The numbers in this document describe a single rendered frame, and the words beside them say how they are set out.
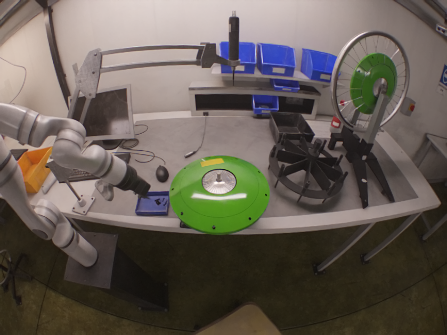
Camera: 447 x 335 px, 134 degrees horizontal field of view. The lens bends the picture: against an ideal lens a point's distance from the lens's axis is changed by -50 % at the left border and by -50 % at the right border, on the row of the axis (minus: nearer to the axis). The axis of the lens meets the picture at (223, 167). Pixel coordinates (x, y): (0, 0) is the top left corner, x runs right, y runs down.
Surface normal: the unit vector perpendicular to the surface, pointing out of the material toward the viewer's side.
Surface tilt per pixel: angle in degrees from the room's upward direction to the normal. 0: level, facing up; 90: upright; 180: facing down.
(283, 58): 90
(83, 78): 90
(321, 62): 90
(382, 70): 79
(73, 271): 0
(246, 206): 21
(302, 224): 0
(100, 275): 0
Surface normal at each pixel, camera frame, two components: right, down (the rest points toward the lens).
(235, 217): 0.13, -0.44
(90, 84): 0.45, 0.60
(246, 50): -0.02, 0.68
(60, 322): 0.00, -0.73
